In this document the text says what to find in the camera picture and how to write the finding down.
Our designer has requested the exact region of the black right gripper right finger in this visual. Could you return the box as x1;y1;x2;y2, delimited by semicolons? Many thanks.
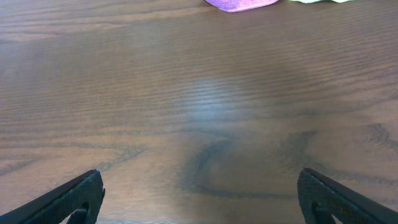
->
297;168;397;224

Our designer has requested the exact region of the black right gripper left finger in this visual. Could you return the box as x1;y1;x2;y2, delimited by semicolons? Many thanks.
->
1;169;105;224

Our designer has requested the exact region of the light green cloth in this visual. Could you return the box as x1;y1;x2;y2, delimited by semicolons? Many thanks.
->
289;0;355;4

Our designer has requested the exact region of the unfolded purple cloth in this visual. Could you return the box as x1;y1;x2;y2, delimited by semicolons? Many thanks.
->
205;0;278;12

